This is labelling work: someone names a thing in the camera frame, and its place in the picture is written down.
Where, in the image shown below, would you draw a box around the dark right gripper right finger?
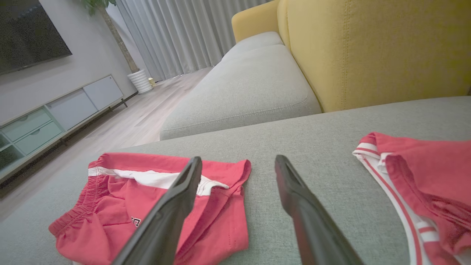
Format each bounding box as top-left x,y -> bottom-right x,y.
274,155 -> 365,265

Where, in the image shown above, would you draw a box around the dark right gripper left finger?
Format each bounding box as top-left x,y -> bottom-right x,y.
112,156 -> 203,265

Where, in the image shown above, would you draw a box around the red shorts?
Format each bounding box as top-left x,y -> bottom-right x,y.
49,152 -> 252,265

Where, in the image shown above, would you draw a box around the red shirt with white sleeves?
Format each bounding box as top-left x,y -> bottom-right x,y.
352,132 -> 471,265

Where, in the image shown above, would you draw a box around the large grey sofa chaise seat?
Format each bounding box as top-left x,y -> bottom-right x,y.
0,96 -> 471,265

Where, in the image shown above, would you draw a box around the white ribbed plant pot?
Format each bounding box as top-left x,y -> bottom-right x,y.
127,69 -> 154,95

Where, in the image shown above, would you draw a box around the grey low tv cabinet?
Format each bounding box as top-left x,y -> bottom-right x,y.
0,74 -> 128,184

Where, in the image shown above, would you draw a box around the grey sofa seat cushion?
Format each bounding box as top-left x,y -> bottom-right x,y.
221,31 -> 284,63
159,44 -> 323,141

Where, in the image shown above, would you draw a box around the grey pleated curtain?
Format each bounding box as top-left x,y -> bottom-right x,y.
116,0 -> 273,82

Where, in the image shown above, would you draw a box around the indoor plant with trunk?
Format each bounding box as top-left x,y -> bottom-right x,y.
81,0 -> 140,73

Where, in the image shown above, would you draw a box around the black wall television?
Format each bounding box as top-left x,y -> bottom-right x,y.
0,0 -> 73,76

